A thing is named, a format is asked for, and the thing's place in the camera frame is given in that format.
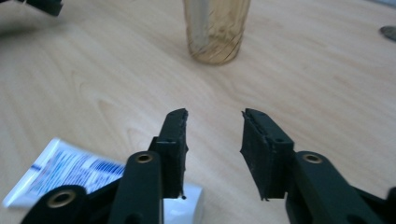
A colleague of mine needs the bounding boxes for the white blue toothpaste tube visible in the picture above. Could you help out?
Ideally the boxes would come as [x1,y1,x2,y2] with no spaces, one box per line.
[2,137,205,224]

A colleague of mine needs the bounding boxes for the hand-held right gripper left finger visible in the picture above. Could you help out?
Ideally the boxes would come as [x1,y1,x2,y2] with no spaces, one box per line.
[148,107,190,201]

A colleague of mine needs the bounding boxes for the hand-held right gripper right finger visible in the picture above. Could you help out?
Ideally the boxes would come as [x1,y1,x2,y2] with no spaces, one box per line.
[239,107,295,202]

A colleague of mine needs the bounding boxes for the amber glass cup with handle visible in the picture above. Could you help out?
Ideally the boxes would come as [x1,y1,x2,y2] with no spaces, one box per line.
[181,0,252,66]

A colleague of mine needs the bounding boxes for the dark round table grommet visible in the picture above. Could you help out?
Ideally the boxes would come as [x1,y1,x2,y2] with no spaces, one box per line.
[378,25,396,43]

